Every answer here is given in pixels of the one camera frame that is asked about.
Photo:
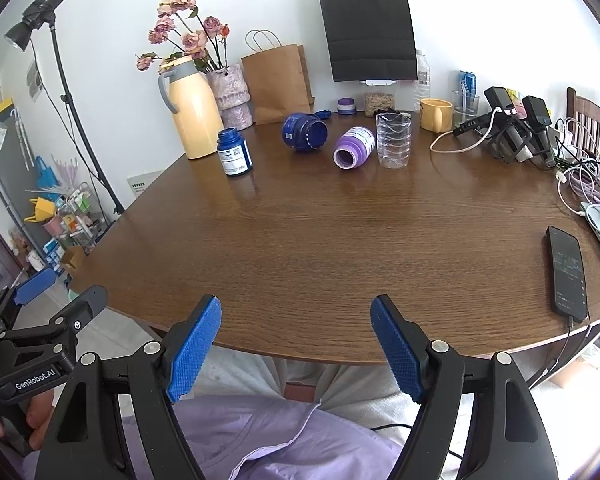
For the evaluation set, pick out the wide blue plastic jar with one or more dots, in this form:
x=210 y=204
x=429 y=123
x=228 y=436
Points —
x=304 y=131

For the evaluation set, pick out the clear water bottle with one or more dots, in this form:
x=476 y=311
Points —
x=422 y=80

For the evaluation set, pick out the pink textured vase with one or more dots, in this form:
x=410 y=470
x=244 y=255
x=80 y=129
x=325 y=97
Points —
x=231 y=96

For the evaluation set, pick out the wooden chair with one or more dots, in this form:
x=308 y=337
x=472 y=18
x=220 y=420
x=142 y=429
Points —
x=592 y=122

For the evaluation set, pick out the brown paper bag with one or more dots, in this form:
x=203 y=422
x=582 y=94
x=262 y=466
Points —
x=276 y=85

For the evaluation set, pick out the small black flat device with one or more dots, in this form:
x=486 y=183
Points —
x=469 y=127

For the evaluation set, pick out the yellow mug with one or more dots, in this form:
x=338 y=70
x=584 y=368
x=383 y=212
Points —
x=436 y=114

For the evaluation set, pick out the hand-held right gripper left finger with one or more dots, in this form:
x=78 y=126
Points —
x=192 y=355

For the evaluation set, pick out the lilac shirt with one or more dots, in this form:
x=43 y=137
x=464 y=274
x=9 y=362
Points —
x=260 y=435

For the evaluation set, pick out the blue bottle with white label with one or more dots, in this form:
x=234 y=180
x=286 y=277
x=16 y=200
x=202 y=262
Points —
x=235 y=152

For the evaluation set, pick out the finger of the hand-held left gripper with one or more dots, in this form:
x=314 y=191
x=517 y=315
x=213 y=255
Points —
x=87 y=302
x=32 y=284

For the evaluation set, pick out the black smartphone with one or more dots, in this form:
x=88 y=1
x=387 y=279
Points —
x=567 y=275

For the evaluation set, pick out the blue drink can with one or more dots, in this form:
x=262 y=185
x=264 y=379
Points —
x=466 y=81

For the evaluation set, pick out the black light stand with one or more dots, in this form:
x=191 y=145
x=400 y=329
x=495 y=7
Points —
x=67 y=105

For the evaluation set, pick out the glass jar of grains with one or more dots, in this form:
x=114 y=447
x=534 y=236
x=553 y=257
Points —
x=378 y=101

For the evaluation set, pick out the grey refrigerator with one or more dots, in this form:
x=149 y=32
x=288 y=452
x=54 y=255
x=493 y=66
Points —
x=2 y=170

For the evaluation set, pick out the purple plastic bottle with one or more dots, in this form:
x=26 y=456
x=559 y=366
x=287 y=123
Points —
x=355 y=146

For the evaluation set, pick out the black paper bag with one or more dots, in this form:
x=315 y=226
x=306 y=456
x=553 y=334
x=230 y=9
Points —
x=367 y=30

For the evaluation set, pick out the metal storage cart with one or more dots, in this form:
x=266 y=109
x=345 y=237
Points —
x=77 y=222

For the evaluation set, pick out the yellow thermos jug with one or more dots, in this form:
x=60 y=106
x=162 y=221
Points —
x=192 y=110

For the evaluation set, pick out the person's left hand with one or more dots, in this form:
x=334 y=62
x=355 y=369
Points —
x=35 y=412

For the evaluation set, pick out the clear plastic cup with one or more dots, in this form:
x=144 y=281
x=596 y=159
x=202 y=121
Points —
x=394 y=141

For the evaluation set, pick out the dried pink roses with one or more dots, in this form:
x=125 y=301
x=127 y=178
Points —
x=182 y=30

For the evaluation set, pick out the white wall outlet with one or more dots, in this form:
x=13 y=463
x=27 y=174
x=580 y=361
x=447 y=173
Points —
x=140 y=182

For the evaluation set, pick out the blue bottle cap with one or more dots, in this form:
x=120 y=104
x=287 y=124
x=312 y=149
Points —
x=322 y=113

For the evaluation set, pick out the black charging dock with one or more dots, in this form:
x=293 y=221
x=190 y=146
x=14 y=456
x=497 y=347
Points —
x=517 y=127

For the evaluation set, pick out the black studio light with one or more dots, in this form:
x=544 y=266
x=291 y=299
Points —
x=32 y=12

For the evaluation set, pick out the clear drinking glass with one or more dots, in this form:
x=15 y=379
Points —
x=466 y=107

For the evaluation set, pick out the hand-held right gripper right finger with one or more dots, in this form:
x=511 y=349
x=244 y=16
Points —
x=397 y=350

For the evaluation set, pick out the blue tote bag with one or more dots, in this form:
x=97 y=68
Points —
x=45 y=175

